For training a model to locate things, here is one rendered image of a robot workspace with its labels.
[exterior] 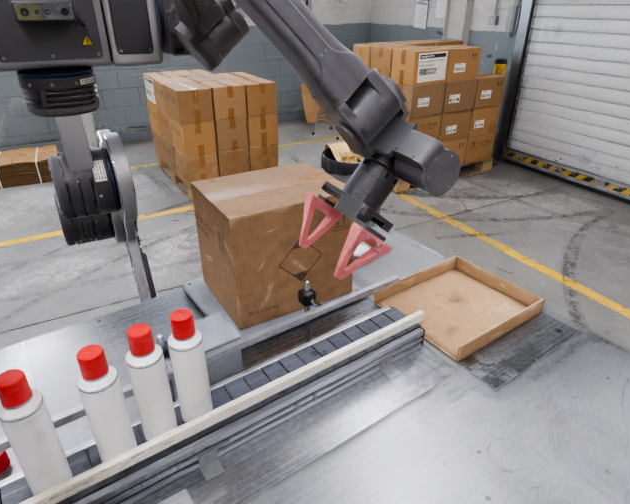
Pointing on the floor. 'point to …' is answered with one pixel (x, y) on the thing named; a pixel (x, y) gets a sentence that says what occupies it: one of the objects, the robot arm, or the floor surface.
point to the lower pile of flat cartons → (15, 167)
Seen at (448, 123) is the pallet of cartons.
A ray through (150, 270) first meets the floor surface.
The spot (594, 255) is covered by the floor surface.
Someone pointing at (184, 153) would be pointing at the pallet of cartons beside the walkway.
